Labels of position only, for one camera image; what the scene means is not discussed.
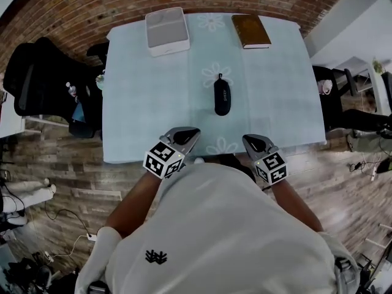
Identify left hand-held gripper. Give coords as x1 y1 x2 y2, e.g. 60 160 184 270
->
142 126 202 180

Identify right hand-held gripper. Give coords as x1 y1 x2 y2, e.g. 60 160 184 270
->
241 134 290 186

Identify black zippered case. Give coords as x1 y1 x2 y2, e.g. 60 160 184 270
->
213 73 233 117

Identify person's right forearm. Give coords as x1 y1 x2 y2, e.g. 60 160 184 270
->
268 178 325 233

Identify person's left forearm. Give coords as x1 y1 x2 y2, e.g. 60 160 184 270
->
105 171 164 239

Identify person's black trousers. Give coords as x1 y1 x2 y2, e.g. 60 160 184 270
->
218 153 257 184

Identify light blue flowered tablecloth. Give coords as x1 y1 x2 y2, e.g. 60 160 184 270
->
101 12 328 165

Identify black office chair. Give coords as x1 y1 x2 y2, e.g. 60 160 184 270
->
311 65 358 132
2 36 110 140

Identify white pink cup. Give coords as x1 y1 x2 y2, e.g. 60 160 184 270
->
317 80 334 96

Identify person's white t-shirt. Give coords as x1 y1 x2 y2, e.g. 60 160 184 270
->
75 162 361 294

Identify white rectangular box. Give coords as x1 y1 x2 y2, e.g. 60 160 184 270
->
144 6 191 58

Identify brown hardcover book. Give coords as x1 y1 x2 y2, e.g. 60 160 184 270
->
230 13 273 50

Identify clear plastic bottle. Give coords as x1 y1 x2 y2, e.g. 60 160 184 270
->
65 81 78 99

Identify white desk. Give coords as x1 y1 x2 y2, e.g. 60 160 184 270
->
0 92 43 138
334 55 387 116

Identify black power cable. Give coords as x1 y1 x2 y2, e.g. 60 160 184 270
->
44 207 92 236

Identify grey shoulder strap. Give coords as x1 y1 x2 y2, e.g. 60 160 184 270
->
334 257 356 294

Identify white power cable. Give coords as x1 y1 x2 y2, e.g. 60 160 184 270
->
65 234 90 257

